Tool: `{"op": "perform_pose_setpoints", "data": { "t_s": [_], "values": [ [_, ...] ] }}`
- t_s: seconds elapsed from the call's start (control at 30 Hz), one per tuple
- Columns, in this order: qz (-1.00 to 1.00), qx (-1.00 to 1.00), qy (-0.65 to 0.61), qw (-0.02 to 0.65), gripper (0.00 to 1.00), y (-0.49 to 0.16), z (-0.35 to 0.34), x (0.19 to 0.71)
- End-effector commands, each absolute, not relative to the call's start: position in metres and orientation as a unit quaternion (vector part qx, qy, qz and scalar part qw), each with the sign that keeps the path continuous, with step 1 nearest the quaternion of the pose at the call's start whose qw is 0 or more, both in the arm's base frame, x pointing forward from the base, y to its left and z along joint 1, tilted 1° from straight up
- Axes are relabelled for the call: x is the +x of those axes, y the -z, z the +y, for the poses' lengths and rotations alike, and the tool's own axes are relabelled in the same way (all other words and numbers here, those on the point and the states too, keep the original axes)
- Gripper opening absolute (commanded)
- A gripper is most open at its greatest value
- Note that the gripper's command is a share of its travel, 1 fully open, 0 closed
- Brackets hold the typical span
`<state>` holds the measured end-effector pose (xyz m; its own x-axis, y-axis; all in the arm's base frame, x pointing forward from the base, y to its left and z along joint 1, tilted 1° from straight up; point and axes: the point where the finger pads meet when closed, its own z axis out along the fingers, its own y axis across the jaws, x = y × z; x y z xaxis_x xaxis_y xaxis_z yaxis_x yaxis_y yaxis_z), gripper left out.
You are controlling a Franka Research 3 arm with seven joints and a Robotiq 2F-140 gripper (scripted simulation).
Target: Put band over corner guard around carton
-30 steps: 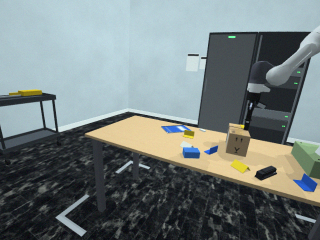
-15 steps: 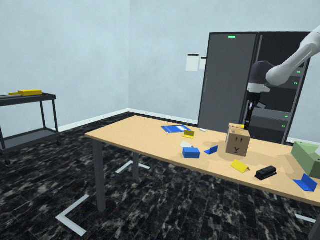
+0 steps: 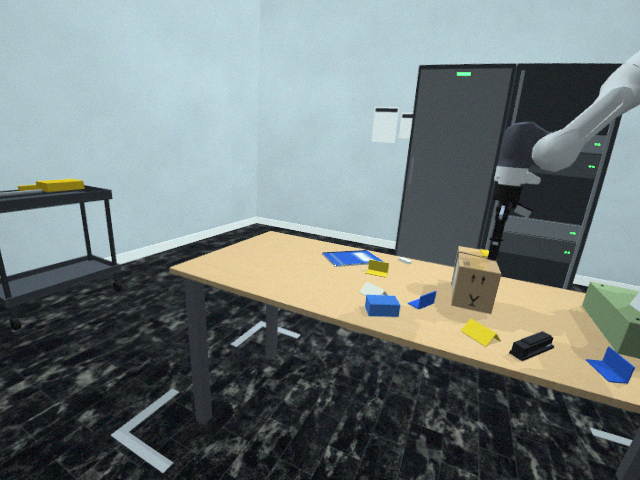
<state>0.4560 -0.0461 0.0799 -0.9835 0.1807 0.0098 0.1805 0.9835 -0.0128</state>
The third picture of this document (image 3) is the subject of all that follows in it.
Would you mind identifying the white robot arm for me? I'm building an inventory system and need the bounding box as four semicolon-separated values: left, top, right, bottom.
494;51;640;186

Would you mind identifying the blue rectangular block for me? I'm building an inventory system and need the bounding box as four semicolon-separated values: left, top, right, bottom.
365;295;401;317

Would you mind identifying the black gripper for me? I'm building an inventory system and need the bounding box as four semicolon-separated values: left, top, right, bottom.
487;183;522;261

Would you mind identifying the blue notebook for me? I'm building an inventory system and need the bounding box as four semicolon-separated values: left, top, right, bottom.
322;250;384;267

